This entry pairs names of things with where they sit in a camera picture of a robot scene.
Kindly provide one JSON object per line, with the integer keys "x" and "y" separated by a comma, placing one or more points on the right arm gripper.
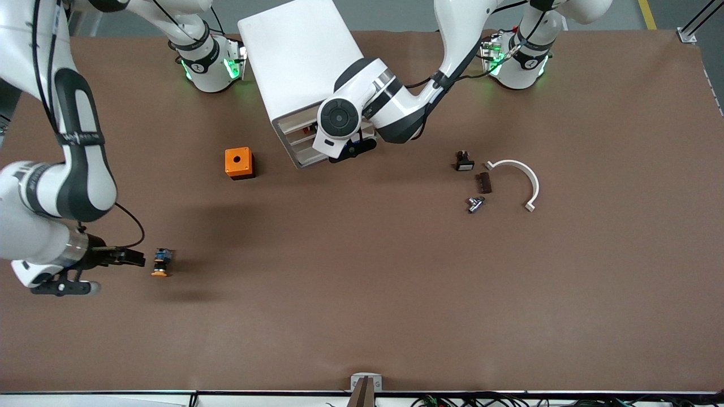
{"x": 99, "y": 257}

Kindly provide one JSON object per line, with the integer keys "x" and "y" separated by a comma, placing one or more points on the orange and blue push button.
{"x": 162, "y": 260}

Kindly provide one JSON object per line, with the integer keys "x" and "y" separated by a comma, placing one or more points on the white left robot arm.
{"x": 396, "y": 107}

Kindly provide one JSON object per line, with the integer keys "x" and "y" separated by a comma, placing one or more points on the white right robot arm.
{"x": 85, "y": 169}

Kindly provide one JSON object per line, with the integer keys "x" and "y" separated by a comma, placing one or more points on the black square push button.
{"x": 465, "y": 165}

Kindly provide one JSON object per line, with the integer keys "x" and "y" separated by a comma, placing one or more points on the orange button box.
{"x": 231, "y": 167}

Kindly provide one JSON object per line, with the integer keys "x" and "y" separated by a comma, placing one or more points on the chrome valve fitting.
{"x": 475, "y": 204}

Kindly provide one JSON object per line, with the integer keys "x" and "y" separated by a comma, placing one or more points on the brown cylinder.
{"x": 484, "y": 183}

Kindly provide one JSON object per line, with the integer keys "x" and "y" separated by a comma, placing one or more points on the brown table mat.
{"x": 339, "y": 294}

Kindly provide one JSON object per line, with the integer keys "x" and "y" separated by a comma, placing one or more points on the grey metal bracket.
{"x": 355, "y": 380}

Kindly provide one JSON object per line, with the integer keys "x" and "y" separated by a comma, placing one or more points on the aluminium frame post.
{"x": 687, "y": 35}

